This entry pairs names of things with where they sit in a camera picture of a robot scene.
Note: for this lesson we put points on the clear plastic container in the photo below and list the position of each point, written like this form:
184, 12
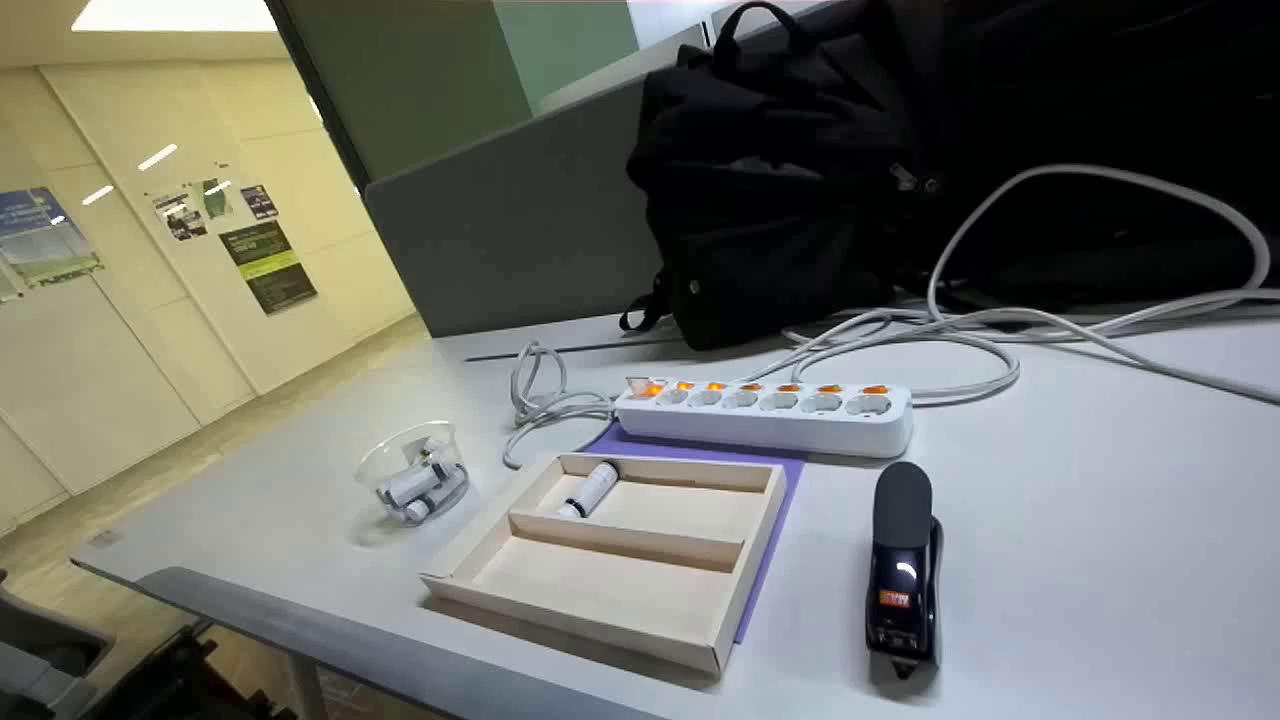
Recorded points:
415, 472

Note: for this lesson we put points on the white power strip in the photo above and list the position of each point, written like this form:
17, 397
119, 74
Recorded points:
857, 422

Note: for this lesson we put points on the purple mat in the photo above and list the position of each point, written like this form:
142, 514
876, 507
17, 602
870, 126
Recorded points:
616, 442

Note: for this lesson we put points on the small white cylinder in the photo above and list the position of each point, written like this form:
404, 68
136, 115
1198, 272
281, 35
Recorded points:
587, 499

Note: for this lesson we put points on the grey partition panel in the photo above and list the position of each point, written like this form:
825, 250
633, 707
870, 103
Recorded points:
535, 220

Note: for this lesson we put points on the wooden two-compartment tray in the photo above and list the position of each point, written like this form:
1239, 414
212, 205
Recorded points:
660, 570

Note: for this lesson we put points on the black backpack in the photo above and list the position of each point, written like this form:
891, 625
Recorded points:
779, 170

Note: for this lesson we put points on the black stapler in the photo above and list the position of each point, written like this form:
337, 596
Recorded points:
901, 575

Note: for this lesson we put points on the green black wall poster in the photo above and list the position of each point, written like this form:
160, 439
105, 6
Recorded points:
270, 265

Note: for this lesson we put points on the blue wall poster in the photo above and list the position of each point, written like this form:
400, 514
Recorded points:
40, 243

